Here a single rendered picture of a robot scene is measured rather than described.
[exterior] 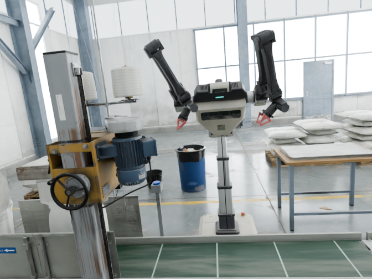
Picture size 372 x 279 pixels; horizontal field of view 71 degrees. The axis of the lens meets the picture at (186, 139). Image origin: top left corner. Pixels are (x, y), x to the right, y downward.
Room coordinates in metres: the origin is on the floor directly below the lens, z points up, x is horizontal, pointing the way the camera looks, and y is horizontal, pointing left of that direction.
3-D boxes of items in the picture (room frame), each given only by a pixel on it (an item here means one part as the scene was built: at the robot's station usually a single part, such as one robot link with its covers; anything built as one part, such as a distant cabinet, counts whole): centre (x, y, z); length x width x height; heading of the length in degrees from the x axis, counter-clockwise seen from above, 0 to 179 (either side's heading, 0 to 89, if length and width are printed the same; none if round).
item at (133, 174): (1.33, 0.30, 1.21); 0.15 x 0.15 x 0.25
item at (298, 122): (5.03, -2.50, 0.69); 0.66 x 0.42 x 0.13; 80
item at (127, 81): (1.47, 0.29, 1.61); 0.17 x 0.17 x 0.17
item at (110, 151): (1.30, 0.39, 1.27); 0.12 x 0.09 x 0.09; 173
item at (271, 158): (4.88, -2.18, 0.07); 1.20 x 0.82 x 0.14; 81
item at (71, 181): (1.20, 0.54, 1.14); 0.11 x 0.06 x 0.11; 83
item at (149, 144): (1.36, 0.20, 1.25); 0.10 x 0.08 x 0.12; 18
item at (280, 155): (2.70, -1.47, 0.38); 0.95 x 0.62 x 0.75; 83
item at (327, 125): (4.61, -2.44, 0.68); 0.66 x 0.42 x 0.13; 81
